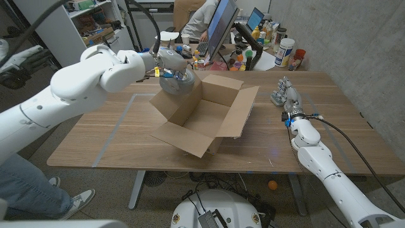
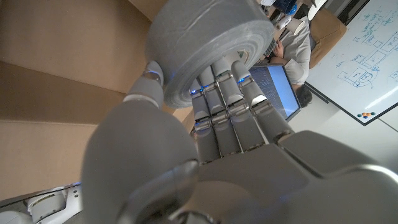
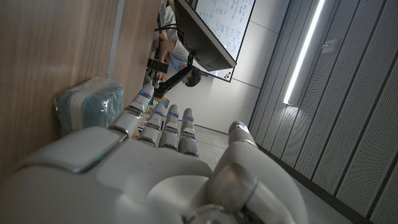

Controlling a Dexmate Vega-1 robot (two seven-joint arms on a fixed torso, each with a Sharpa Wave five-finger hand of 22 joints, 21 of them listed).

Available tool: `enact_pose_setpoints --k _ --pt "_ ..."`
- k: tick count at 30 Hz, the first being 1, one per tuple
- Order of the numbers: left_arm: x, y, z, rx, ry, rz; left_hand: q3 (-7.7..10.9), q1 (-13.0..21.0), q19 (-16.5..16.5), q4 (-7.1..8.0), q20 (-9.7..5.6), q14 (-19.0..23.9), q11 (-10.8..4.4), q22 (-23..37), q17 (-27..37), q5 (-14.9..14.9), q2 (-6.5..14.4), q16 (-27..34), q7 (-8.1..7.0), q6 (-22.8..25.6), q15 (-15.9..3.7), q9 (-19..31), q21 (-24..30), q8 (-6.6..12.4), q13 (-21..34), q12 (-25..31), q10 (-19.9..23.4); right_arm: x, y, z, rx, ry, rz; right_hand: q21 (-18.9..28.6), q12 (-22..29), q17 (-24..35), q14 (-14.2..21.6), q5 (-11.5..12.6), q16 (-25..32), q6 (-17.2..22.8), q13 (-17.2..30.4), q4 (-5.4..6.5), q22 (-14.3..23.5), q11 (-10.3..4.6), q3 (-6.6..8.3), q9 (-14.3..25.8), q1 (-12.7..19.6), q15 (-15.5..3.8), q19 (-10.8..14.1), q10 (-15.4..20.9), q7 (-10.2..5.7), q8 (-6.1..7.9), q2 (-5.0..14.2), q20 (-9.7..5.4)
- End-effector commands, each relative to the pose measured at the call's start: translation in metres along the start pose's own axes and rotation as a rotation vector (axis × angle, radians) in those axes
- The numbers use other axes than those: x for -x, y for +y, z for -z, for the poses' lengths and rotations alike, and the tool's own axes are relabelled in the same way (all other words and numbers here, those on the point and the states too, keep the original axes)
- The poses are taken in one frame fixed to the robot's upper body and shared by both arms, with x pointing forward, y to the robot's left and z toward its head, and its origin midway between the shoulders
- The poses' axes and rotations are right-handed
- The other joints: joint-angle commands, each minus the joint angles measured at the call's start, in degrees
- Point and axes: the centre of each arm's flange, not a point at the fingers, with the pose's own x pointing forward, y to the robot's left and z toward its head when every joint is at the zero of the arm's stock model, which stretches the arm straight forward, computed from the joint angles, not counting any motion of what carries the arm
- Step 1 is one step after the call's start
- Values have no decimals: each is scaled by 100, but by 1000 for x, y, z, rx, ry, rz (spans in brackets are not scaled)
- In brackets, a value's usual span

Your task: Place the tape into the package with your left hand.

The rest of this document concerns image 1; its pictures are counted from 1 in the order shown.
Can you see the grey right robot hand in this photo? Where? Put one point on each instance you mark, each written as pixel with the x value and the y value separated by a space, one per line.
pixel 292 99

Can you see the grey duct tape roll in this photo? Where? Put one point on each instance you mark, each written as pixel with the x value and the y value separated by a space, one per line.
pixel 174 88

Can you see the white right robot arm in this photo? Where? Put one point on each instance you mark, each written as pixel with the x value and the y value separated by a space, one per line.
pixel 329 161

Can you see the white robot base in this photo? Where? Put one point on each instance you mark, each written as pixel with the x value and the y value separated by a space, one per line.
pixel 228 206

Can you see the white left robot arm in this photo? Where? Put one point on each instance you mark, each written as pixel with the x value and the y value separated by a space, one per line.
pixel 79 82

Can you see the teal scrub sponge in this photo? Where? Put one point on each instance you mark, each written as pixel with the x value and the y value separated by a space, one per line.
pixel 276 100

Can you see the white canister with blue label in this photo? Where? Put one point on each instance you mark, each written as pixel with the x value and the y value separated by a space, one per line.
pixel 284 52

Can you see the green ball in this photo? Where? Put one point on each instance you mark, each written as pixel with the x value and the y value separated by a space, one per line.
pixel 249 53

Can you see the yellow bottle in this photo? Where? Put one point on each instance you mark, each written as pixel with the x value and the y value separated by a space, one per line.
pixel 255 33

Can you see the pink pad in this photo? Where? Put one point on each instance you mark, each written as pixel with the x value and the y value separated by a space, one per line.
pixel 218 66

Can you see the orange ball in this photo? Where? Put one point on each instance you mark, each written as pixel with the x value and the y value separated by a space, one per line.
pixel 272 185

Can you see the open brown cardboard box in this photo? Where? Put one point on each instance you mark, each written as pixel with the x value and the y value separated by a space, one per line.
pixel 205 117

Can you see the open laptop with blue screen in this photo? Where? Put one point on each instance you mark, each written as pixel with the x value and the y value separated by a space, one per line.
pixel 254 19

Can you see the grey table leg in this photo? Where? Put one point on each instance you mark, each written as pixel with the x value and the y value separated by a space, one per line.
pixel 298 196
pixel 136 190

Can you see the red and white soda can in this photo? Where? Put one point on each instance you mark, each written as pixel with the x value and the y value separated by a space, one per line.
pixel 201 65

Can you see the black computer monitor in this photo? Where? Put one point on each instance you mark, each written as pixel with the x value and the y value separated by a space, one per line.
pixel 221 25

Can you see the black keyboard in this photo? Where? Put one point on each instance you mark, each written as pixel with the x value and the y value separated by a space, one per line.
pixel 202 49

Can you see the white paper cup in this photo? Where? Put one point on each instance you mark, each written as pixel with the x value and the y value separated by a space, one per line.
pixel 185 39

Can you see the seated person in grey shirt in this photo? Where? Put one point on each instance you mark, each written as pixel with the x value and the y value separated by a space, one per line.
pixel 199 19

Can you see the white round seat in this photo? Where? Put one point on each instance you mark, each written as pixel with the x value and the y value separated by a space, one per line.
pixel 169 36

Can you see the brown chair backrest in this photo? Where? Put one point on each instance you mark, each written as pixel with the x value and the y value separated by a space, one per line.
pixel 182 12

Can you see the black round floor grille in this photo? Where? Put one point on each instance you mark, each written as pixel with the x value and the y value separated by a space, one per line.
pixel 155 178

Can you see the cardboard box on shelf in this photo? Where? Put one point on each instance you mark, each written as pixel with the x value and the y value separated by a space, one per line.
pixel 98 37

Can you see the white shelf unit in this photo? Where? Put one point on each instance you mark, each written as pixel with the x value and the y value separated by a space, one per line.
pixel 63 35

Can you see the white and grey glove device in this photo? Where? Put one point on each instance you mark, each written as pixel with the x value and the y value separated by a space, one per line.
pixel 22 55

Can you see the person in blue jeans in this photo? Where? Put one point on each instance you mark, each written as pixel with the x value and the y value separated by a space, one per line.
pixel 31 190

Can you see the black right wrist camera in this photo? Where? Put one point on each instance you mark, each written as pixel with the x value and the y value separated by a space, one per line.
pixel 286 119

